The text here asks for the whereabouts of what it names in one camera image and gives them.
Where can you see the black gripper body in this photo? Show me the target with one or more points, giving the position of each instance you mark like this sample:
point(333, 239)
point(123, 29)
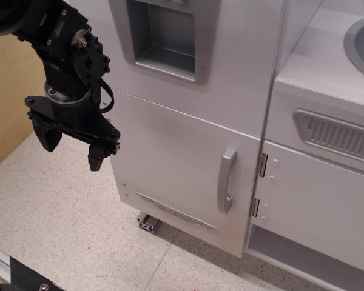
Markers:
point(82, 119)

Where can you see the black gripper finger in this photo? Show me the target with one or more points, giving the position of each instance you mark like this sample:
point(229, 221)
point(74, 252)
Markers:
point(47, 134)
point(98, 151)

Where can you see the white low fridge door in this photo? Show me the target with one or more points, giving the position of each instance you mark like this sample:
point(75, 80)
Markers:
point(167, 167)

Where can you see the silver fridge door handle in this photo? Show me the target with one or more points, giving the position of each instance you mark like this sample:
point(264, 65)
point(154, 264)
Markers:
point(224, 199)

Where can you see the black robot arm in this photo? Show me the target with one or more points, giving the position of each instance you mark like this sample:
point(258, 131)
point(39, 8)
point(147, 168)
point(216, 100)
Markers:
point(74, 65)

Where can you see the white toy fridge cabinet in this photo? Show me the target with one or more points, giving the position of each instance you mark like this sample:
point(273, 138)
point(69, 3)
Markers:
point(253, 39)

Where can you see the wooden board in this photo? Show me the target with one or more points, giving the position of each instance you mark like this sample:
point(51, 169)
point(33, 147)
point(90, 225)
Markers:
point(21, 75)

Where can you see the aluminium extrusion bar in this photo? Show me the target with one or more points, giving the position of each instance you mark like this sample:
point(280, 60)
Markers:
point(148, 223)

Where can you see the silver ice dispenser panel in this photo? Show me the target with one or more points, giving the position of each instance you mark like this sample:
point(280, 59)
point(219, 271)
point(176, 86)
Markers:
point(175, 38)

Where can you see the upper brass hinge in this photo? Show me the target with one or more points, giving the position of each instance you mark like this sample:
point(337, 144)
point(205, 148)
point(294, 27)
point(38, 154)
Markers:
point(263, 164)

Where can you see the brass hinge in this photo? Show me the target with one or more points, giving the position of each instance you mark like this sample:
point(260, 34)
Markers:
point(263, 164)
point(256, 207)

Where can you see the lower brass hinge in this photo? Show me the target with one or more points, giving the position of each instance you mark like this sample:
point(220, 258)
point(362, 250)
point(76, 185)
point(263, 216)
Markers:
point(256, 207)

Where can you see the white counter unit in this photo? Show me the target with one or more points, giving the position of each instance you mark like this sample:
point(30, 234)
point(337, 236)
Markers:
point(319, 77)

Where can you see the white cupboard door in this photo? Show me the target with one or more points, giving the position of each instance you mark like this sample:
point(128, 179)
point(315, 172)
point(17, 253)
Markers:
point(312, 202)

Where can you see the silver vent grille panel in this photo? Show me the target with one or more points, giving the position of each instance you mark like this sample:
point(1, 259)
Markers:
point(330, 133)

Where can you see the grey sink bowl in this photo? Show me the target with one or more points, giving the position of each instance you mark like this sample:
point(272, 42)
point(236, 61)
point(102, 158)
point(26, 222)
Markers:
point(354, 44)

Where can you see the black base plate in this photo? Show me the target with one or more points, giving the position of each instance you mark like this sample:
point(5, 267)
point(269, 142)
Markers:
point(24, 278)

